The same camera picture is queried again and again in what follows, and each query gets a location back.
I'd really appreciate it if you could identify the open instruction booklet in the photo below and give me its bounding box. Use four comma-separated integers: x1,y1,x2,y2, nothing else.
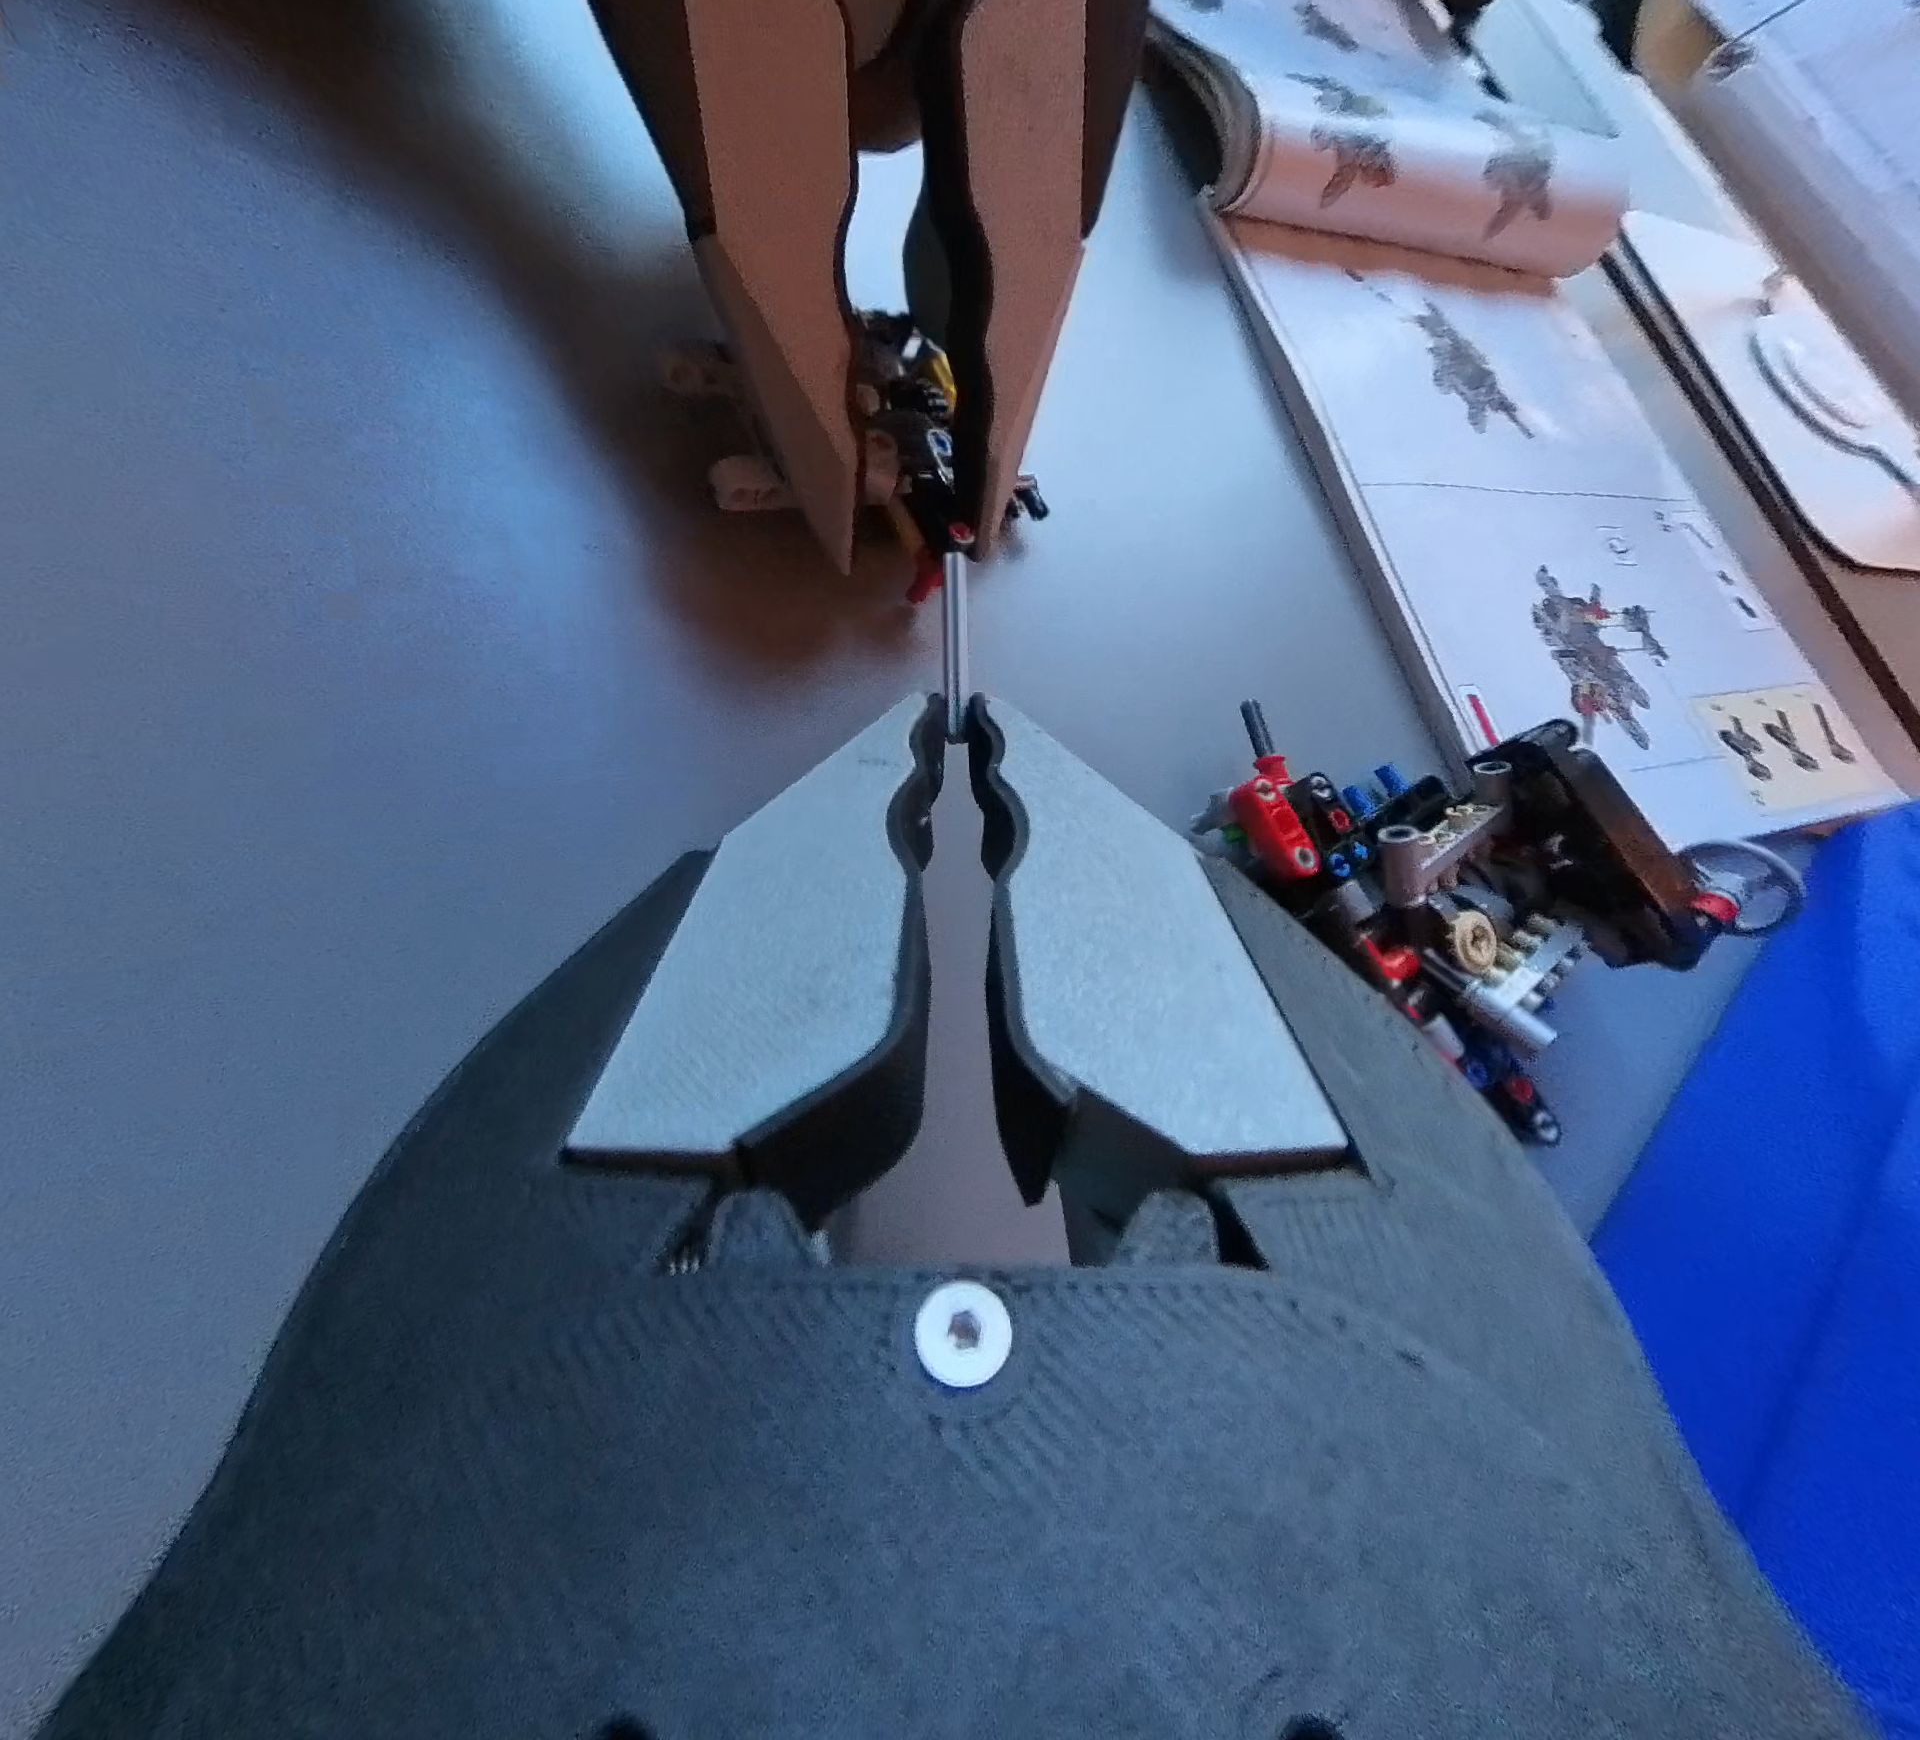
1147,0,1910,858

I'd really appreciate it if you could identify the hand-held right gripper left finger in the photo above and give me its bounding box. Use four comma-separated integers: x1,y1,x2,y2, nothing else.
563,694,936,1233

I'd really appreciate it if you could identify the blue cloth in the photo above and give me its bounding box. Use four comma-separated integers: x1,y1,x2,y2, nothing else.
1586,802,1920,1740

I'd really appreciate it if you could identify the cardboard box with paper label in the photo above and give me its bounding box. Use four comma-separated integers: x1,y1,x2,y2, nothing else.
1631,0,1920,317

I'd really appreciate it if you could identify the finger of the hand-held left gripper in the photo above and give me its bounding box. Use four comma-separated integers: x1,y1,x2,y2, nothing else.
908,0,1091,558
669,0,868,575

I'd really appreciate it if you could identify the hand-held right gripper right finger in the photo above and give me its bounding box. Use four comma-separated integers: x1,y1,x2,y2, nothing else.
960,694,1352,1209

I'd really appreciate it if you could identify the small toy brick model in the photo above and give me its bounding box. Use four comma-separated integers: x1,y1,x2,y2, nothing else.
663,307,1052,605

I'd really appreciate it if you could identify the large toy brick model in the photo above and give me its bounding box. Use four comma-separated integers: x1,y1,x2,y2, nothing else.
1192,702,1809,1151

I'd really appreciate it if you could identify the grey toy axle rod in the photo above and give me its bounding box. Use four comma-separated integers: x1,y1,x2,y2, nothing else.
936,545,973,739

